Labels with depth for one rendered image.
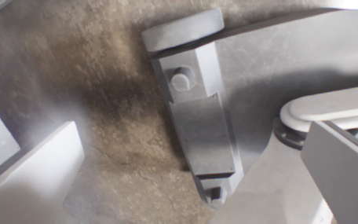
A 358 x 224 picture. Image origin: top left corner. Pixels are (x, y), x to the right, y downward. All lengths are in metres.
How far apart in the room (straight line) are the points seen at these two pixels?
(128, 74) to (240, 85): 0.40
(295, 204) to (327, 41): 0.33
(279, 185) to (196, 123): 0.27
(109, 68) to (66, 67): 0.18
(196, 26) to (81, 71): 0.52
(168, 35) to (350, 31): 0.36
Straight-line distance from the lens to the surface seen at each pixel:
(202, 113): 0.49
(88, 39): 0.78
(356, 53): 0.53
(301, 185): 0.32
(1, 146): 0.48
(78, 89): 0.88
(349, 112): 0.39
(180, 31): 0.44
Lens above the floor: 0.62
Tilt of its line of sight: 59 degrees down
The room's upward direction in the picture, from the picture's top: 155 degrees counter-clockwise
